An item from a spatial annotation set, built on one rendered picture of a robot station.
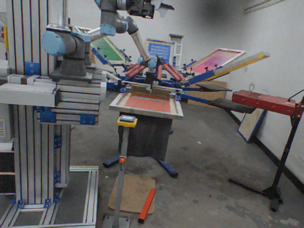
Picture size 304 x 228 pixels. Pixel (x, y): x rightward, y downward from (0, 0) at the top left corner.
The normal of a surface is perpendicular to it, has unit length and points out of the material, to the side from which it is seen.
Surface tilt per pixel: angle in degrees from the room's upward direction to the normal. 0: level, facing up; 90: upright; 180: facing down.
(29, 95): 90
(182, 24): 90
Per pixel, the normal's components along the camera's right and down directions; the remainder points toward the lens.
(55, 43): -0.27, 0.38
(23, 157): 0.20, 0.33
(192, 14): -0.04, 0.30
